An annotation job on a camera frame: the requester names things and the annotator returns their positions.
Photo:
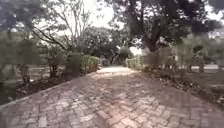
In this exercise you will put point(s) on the green hedge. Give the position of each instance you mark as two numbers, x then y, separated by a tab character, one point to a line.
87	63
135	62

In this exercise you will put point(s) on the group of trees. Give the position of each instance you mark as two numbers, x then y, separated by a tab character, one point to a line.
100	43

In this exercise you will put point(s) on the red brick path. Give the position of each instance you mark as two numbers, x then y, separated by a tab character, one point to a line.
113	100

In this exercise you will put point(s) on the large dark tree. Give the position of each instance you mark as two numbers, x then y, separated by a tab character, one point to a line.
152	41

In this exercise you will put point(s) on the small bush tree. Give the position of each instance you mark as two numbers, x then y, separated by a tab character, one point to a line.
53	61
25	58

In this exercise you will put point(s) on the tree with bare branches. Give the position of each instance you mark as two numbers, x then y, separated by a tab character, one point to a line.
58	36

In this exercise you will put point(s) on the bare soil bed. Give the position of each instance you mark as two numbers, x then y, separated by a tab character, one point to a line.
36	83
193	83

